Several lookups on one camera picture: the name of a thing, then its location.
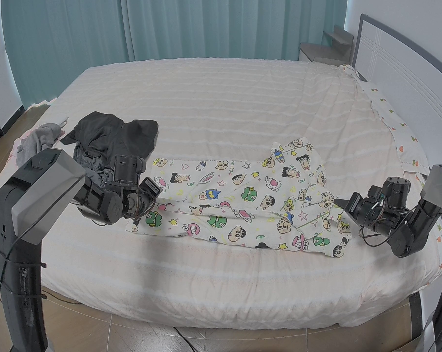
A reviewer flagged white printed pillow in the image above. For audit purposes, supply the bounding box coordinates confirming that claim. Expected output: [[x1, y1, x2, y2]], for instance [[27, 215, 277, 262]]
[[340, 65, 432, 177]]

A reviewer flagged white printed pyjama top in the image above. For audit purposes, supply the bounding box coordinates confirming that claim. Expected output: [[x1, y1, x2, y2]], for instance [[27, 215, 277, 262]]
[[125, 137, 353, 259]]

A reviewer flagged blue-green curtain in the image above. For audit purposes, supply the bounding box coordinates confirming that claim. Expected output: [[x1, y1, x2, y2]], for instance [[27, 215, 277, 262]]
[[122, 0, 350, 63], [1, 0, 128, 105]]

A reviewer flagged grey garment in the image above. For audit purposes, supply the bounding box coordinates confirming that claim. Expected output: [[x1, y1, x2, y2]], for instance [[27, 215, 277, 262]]
[[16, 123, 62, 168]]

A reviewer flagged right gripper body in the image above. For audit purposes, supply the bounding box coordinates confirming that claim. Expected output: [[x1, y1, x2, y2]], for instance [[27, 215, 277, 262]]
[[344, 192, 386, 230]]

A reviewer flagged grey bedside table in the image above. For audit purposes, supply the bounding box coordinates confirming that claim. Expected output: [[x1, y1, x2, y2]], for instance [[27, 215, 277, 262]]
[[300, 26, 354, 65]]

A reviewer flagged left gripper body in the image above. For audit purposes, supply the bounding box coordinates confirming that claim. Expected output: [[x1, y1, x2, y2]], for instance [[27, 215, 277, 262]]
[[127, 176, 163, 219]]

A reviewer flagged black cable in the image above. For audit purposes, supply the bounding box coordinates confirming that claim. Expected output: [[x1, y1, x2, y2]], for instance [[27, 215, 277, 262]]
[[173, 327, 192, 352], [0, 261, 79, 307]]

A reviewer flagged black garment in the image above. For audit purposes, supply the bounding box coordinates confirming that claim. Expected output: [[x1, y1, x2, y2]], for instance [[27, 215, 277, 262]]
[[62, 111, 159, 188]]

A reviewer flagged bed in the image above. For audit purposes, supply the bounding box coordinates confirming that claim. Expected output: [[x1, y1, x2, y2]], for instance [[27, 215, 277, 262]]
[[0, 13, 442, 329]]

